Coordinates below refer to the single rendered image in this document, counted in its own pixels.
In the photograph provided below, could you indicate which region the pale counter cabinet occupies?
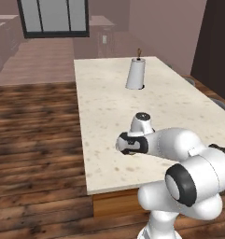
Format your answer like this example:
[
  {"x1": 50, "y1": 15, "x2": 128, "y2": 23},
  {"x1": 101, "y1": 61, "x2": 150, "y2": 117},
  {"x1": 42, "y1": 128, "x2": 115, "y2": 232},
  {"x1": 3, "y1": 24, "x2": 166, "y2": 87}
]
[{"x1": 72, "y1": 15, "x2": 131, "y2": 60}]

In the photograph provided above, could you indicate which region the white paper towel roll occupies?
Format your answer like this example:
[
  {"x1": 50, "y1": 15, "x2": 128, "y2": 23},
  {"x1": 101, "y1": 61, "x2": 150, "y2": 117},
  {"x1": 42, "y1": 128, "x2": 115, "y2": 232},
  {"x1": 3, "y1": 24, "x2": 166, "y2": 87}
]
[{"x1": 125, "y1": 48, "x2": 147, "y2": 91}]

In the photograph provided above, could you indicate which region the wooden island cabinet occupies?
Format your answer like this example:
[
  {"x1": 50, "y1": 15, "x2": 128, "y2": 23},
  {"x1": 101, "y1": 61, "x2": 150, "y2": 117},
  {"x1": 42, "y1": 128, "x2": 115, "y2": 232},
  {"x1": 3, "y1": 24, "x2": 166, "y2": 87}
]
[{"x1": 91, "y1": 186, "x2": 151, "y2": 218}]

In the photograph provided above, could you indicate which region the grey stool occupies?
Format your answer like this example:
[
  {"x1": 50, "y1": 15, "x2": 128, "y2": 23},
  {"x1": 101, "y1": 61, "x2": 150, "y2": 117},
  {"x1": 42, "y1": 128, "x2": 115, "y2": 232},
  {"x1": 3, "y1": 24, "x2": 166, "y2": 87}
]
[
  {"x1": 208, "y1": 96, "x2": 225, "y2": 114},
  {"x1": 183, "y1": 77, "x2": 196, "y2": 87}
]

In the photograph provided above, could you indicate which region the dark framed window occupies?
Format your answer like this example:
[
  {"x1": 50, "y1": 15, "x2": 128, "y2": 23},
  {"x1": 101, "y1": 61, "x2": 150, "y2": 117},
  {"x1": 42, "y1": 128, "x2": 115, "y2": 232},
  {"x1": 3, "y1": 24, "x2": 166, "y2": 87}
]
[{"x1": 16, "y1": 0, "x2": 91, "y2": 39}]

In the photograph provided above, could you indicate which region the dark brown tall cabinet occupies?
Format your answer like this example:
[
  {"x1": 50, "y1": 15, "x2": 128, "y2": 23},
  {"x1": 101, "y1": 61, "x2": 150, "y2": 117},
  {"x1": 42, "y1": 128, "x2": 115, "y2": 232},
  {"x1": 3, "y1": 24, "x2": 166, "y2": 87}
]
[{"x1": 190, "y1": 0, "x2": 225, "y2": 105}]

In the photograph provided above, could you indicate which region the pale cupboard run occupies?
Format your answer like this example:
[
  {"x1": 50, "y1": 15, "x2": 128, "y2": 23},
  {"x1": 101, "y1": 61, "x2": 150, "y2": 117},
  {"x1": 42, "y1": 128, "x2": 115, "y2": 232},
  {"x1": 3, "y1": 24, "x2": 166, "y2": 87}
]
[{"x1": 0, "y1": 13, "x2": 23, "y2": 78}]

